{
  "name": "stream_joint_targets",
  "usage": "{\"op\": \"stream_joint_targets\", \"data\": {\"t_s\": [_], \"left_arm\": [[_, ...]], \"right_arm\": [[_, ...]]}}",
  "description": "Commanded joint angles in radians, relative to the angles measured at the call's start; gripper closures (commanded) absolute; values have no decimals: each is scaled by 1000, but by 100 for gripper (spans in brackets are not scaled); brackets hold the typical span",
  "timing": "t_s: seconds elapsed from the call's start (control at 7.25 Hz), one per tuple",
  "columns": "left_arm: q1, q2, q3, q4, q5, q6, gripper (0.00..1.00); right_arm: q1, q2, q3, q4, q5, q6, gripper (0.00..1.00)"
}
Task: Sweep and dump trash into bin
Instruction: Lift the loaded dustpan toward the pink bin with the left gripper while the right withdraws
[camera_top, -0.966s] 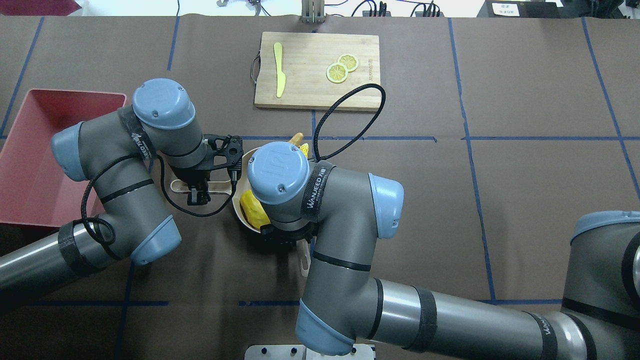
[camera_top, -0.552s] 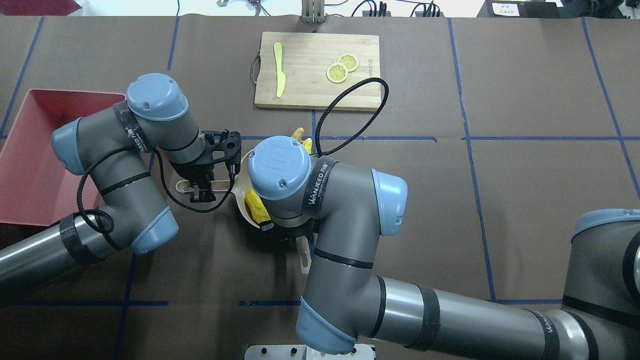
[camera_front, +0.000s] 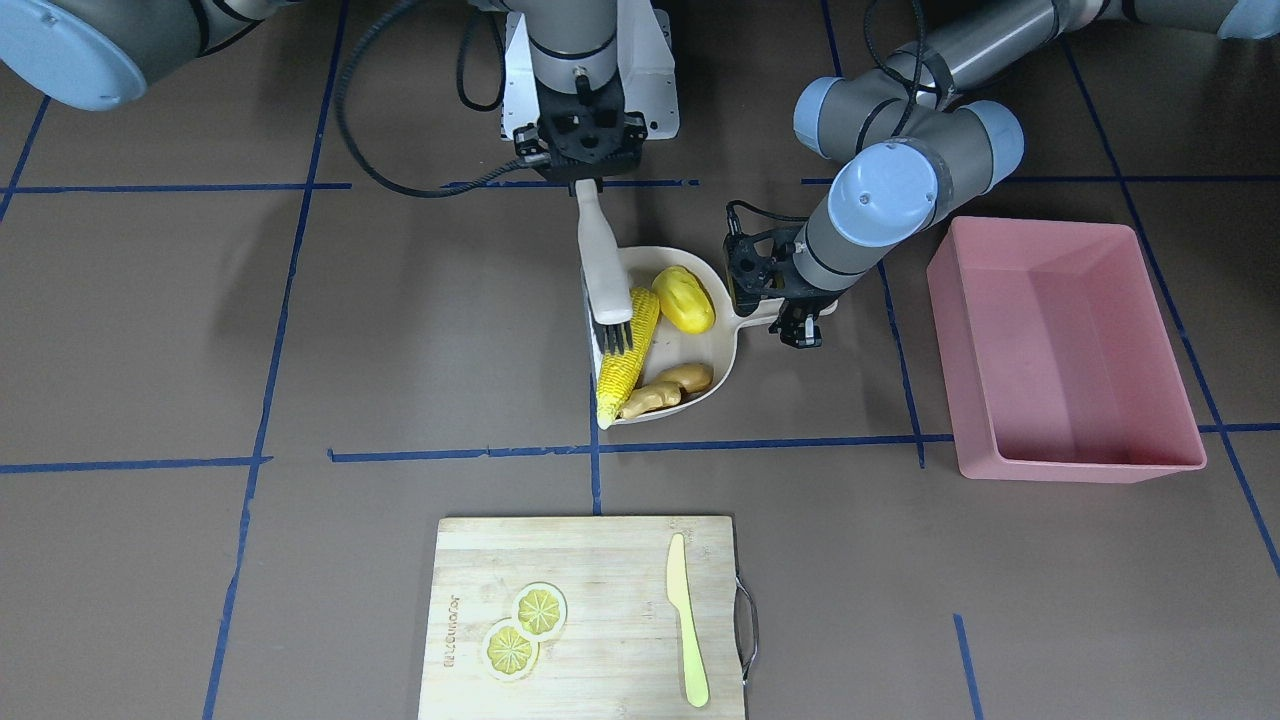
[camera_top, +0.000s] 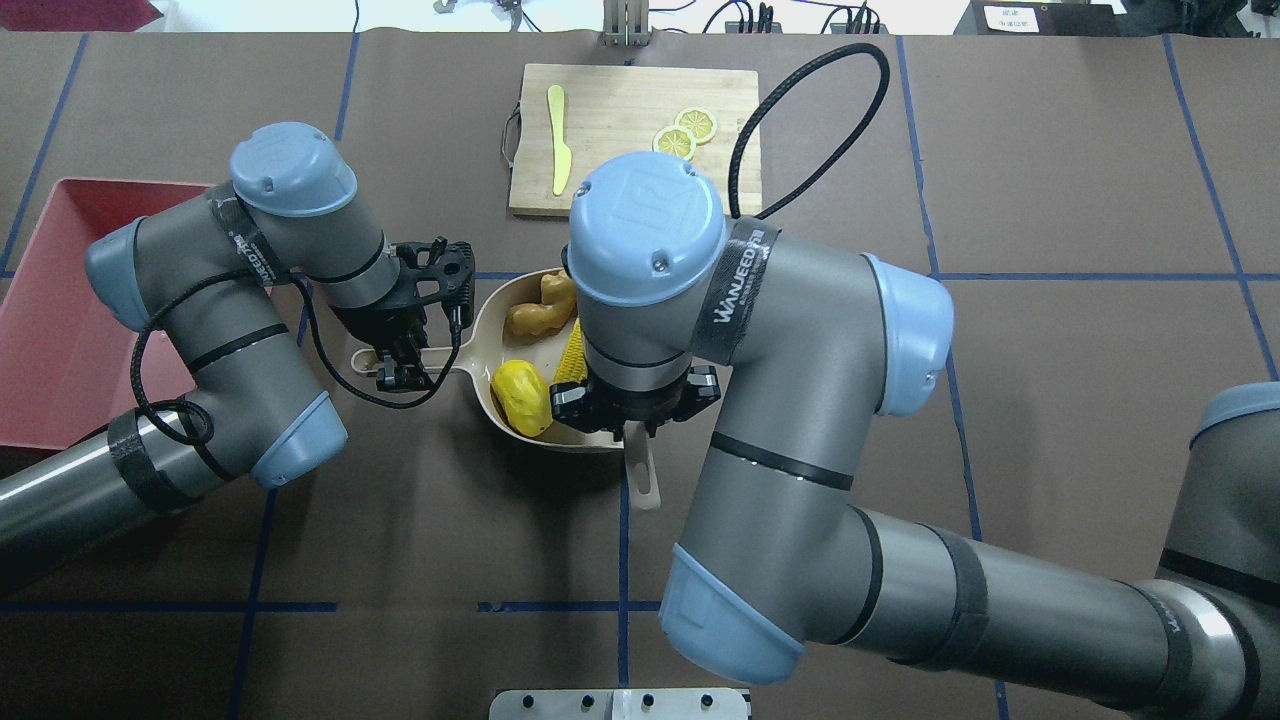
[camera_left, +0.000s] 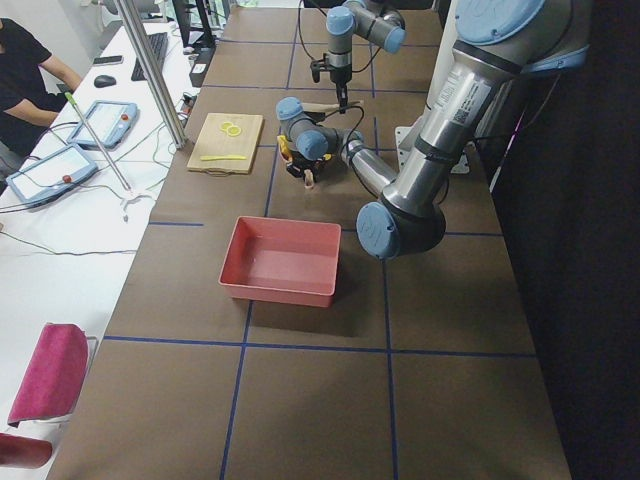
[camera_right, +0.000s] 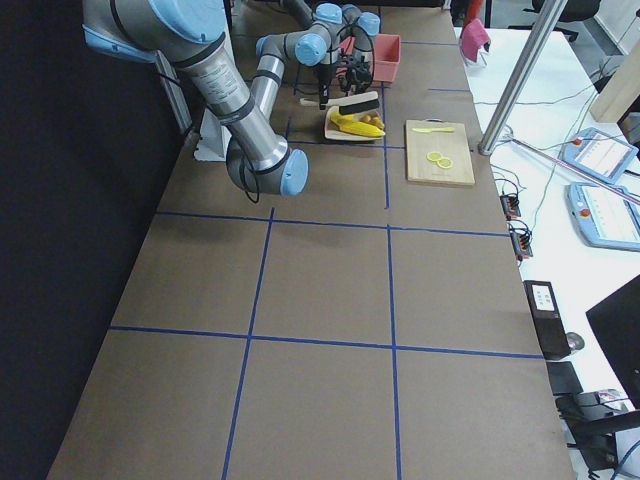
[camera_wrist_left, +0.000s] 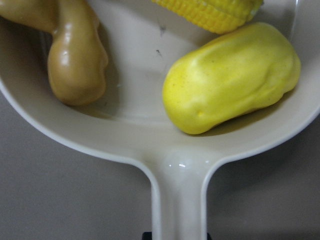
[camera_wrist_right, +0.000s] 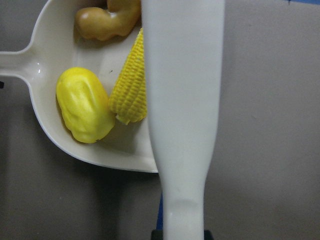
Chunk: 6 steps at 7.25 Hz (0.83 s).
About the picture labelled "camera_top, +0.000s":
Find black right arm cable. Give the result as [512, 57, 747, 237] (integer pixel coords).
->
[728, 42, 892, 219]

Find wooden cutting board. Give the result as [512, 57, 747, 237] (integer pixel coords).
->
[508, 63, 762, 217]

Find yellow toy potato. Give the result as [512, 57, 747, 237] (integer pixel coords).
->
[492, 359, 553, 438]

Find toy lemon slice lower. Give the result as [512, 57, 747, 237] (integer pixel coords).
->
[652, 124, 699, 161]

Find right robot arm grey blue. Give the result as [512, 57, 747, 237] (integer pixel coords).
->
[550, 152, 1277, 719]

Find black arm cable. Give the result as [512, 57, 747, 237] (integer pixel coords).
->
[131, 270, 474, 480]
[728, 42, 892, 219]

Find toy lemon slice upper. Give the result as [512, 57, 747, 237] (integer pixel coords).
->
[675, 106, 719, 146]

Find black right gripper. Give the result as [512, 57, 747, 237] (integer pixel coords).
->
[549, 365, 722, 441]

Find beige hand brush black bristles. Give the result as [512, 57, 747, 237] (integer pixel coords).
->
[623, 420, 660, 511]

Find yellow toy corn cob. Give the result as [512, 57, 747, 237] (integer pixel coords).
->
[552, 319, 588, 386]

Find yellow plastic toy knife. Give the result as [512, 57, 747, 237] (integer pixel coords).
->
[547, 85, 573, 197]

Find pink plastic bin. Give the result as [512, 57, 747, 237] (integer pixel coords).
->
[1, 178, 205, 456]

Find tan toy ginger root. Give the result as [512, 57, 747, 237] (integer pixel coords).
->
[506, 269, 577, 337]

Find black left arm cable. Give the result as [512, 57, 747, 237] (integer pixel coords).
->
[131, 270, 474, 480]

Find beige plastic dustpan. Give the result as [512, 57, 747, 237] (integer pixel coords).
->
[349, 268, 626, 454]

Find toy lemon slice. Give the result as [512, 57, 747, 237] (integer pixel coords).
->
[652, 124, 699, 161]
[675, 106, 719, 146]

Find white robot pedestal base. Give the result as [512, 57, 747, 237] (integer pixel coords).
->
[488, 687, 754, 719]

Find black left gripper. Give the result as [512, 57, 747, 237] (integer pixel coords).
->
[332, 238, 475, 393]

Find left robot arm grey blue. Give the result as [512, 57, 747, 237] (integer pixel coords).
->
[1, 122, 475, 594]

